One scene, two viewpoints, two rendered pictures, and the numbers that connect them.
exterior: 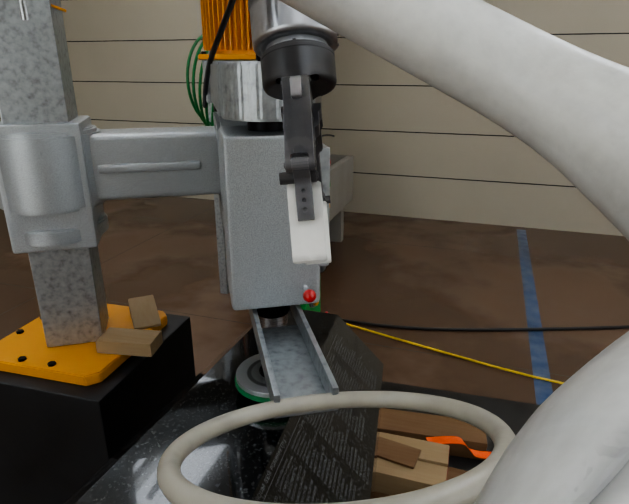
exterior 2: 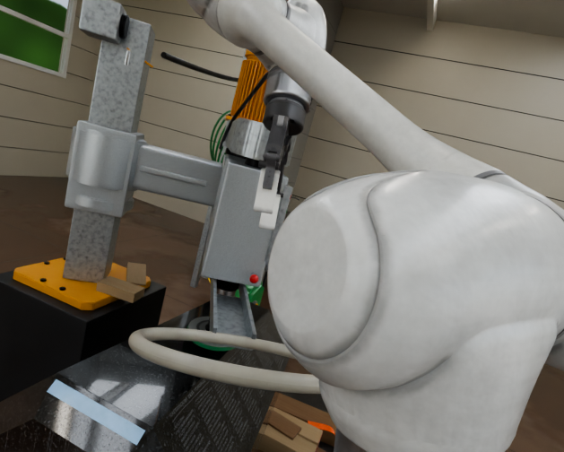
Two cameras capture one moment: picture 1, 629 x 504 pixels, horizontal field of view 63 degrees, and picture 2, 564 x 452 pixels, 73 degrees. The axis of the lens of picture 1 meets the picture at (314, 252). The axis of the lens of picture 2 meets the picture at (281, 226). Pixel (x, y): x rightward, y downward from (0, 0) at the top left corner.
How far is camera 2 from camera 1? 0.18 m
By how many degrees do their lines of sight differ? 9
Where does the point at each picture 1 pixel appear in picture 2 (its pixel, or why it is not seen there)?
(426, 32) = (348, 99)
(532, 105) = (388, 144)
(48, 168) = (108, 157)
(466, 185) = not seen: hidden behind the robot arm
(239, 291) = (209, 264)
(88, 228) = (119, 204)
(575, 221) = not seen: hidden behind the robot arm
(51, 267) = (85, 222)
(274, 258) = (238, 248)
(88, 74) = (145, 117)
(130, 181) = (157, 181)
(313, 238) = (267, 199)
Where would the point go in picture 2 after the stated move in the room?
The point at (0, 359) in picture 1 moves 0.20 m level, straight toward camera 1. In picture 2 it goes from (28, 276) to (27, 294)
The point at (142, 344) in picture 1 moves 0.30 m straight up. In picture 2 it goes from (129, 292) to (141, 233)
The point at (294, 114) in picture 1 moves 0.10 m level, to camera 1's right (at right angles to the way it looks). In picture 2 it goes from (275, 133) to (336, 150)
